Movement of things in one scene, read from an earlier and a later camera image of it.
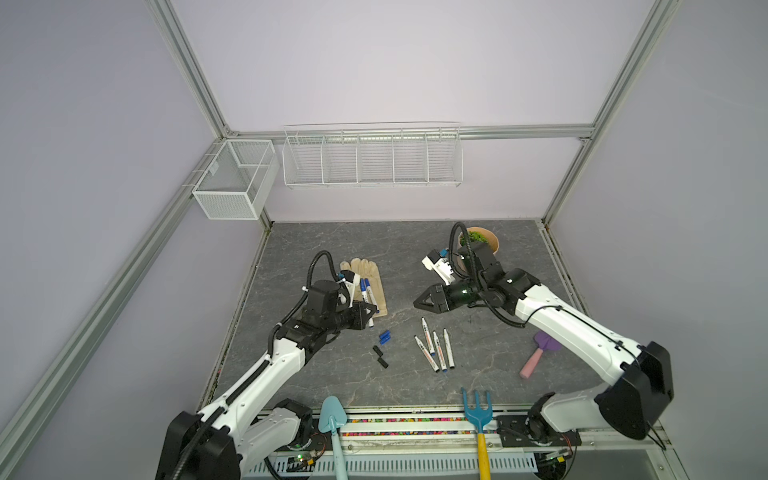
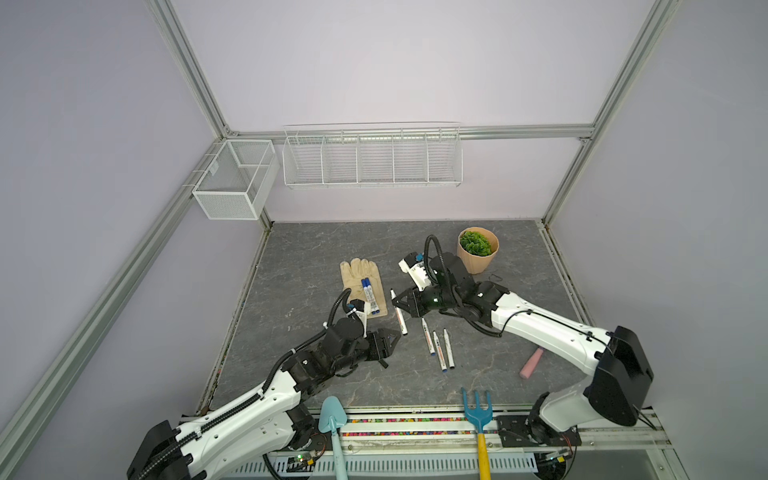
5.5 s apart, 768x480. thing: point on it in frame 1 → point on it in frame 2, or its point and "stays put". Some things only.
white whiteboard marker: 428,355 → 401,321
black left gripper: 362,318 → 386,352
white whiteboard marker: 369,293 stays put
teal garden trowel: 332,417 stays put
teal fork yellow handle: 479,416 stays put
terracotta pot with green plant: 480,234 stays put
